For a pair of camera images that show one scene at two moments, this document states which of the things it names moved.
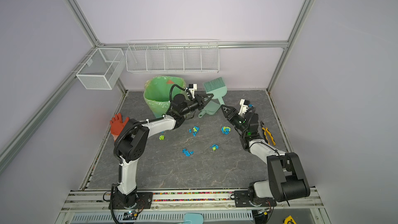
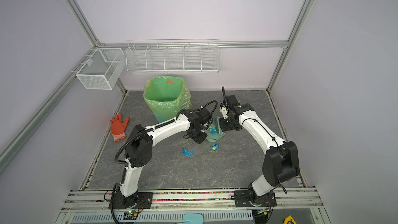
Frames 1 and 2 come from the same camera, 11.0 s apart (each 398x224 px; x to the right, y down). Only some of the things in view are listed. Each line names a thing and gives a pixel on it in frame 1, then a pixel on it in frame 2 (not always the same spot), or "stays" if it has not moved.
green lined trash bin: [157, 91] stays
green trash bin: [157, 91] stays
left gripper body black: [192, 105] → [198, 136]
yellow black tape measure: [289, 220] stays
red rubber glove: [117, 125] stays
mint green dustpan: [211, 109] → [213, 138]
